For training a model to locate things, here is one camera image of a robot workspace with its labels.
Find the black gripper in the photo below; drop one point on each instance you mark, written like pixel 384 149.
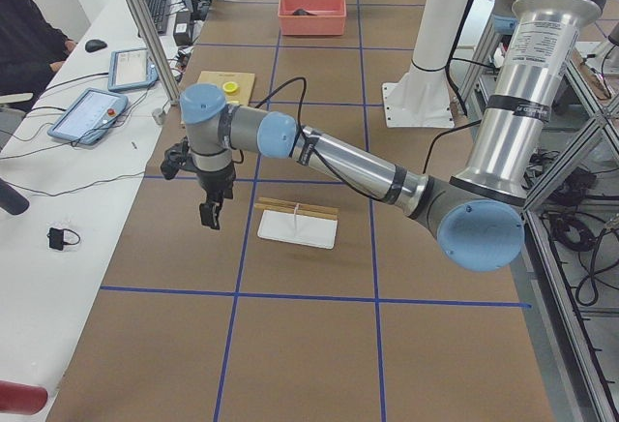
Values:
pixel 216 181

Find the dark grey cloth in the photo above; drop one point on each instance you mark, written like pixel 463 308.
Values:
pixel 302 12

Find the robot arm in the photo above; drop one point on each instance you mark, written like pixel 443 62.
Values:
pixel 474 215

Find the white rectangular tray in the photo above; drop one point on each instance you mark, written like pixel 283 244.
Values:
pixel 298 229

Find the yellow lemon slice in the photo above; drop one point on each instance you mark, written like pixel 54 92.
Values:
pixel 230 87

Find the wooden cutting board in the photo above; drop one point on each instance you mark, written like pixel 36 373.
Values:
pixel 212 92

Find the near teach pendant tablet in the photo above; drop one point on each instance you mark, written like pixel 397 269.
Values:
pixel 89 117

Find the teach pendant tablet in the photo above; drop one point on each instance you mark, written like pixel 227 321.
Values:
pixel 131 69
pixel 89 117

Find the far teach pendant tablet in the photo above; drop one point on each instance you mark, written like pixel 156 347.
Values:
pixel 131 69

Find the black power adapter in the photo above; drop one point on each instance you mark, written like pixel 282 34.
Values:
pixel 183 28

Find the black computer mouse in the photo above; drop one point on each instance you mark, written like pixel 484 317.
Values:
pixel 94 45

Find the black keyboard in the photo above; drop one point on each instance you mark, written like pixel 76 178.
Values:
pixel 159 11

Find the pink plastic bin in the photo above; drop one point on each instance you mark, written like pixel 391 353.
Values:
pixel 329 20

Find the seated person in black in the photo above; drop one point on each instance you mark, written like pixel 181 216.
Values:
pixel 32 50

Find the red cylinder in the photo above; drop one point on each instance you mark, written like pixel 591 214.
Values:
pixel 17 398

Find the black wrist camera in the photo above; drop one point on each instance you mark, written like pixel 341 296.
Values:
pixel 177 158

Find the small black clip with cable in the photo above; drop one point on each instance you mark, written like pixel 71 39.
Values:
pixel 60 238

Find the white camera stand column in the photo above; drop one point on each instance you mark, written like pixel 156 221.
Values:
pixel 421 98

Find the aluminium frame post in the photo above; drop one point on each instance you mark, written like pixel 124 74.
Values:
pixel 147 30

